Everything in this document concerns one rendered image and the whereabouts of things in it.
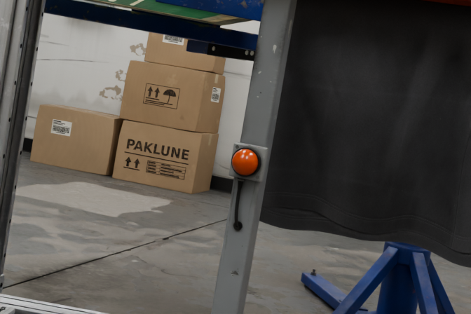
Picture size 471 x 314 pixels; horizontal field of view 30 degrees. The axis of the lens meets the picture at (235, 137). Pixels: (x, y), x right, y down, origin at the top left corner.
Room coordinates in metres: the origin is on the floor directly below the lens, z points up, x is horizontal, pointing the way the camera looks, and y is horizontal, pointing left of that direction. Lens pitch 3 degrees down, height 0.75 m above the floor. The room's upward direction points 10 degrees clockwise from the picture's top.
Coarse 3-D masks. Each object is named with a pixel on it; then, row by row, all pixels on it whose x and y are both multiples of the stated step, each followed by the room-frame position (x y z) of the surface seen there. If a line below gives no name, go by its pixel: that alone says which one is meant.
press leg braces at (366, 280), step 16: (384, 256) 2.73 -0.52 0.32; (416, 256) 2.72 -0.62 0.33; (368, 272) 2.70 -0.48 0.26; (384, 272) 2.70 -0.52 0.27; (416, 272) 2.68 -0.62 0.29; (432, 272) 2.89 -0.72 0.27; (368, 288) 2.66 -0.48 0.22; (416, 288) 2.66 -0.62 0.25; (432, 288) 2.91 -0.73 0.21; (352, 304) 2.61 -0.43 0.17; (432, 304) 2.60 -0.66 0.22; (448, 304) 2.98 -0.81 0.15
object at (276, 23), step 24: (264, 0) 1.27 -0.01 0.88; (288, 0) 1.26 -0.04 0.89; (264, 24) 1.27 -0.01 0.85; (288, 24) 1.27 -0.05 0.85; (264, 48) 1.27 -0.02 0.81; (288, 48) 1.29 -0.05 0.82; (264, 72) 1.27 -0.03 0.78; (264, 96) 1.26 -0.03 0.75; (264, 120) 1.26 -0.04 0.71; (240, 144) 1.26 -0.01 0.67; (264, 144) 1.26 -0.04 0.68; (264, 168) 1.26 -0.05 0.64; (240, 192) 1.27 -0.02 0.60; (240, 216) 1.27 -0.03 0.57; (240, 240) 1.26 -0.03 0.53; (240, 264) 1.26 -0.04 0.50; (216, 288) 1.27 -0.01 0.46; (240, 288) 1.26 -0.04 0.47; (216, 312) 1.27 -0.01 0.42; (240, 312) 1.28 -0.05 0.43
